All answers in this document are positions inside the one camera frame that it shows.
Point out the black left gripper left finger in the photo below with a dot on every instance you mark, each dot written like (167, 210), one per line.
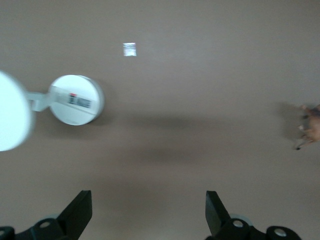
(75, 215)

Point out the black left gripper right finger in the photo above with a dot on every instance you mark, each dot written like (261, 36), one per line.
(217, 215)

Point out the brown pear-shaped toy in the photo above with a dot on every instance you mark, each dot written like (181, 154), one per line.
(313, 127)

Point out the white round-base stand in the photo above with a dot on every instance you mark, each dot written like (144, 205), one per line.
(77, 90)

